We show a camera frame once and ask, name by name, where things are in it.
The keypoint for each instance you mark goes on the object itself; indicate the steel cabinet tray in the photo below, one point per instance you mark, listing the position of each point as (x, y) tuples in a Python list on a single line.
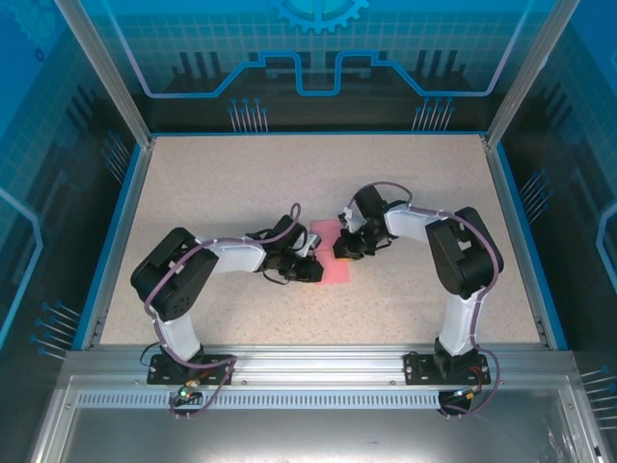
[(308, 434)]

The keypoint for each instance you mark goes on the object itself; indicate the blue printed gear panel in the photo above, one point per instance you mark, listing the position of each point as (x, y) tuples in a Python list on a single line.
[(308, 43)]

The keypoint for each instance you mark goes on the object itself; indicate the left aluminium frame post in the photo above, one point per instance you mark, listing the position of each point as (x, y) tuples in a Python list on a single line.
[(108, 72)]

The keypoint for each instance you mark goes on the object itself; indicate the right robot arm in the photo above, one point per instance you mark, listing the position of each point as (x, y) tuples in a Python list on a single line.
[(463, 255)]

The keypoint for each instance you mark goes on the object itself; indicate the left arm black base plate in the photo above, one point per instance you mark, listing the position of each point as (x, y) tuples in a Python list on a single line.
[(161, 373)]

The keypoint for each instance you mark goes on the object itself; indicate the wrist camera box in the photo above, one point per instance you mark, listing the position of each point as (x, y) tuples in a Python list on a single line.
[(352, 219), (311, 241)]

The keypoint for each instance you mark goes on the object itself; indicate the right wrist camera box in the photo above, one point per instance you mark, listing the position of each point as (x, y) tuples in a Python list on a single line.
[(352, 219)]

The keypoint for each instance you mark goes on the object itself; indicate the aluminium frame post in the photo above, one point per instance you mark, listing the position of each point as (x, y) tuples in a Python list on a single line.
[(108, 72), (528, 72)]

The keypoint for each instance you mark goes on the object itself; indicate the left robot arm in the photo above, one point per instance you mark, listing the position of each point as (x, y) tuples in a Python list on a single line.
[(173, 280)]

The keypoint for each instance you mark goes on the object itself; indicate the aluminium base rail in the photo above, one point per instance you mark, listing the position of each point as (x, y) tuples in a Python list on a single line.
[(313, 364)]

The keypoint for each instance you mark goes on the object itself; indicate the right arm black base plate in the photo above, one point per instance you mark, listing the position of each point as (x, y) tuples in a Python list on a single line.
[(417, 369)]

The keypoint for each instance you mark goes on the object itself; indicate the pink cloth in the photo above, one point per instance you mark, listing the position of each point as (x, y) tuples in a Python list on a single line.
[(337, 272)]

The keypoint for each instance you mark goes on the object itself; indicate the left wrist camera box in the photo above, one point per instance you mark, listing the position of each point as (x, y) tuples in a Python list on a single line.
[(311, 241)]

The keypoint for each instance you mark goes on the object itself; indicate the blue printed side panel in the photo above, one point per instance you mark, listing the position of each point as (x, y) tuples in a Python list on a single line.
[(38, 144), (578, 144)]

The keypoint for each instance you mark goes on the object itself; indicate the aluminium table side rail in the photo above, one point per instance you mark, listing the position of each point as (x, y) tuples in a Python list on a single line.
[(509, 217), (128, 217)]

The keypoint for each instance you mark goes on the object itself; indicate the right aluminium frame post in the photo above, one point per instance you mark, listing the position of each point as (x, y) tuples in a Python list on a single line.
[(528, 72)]

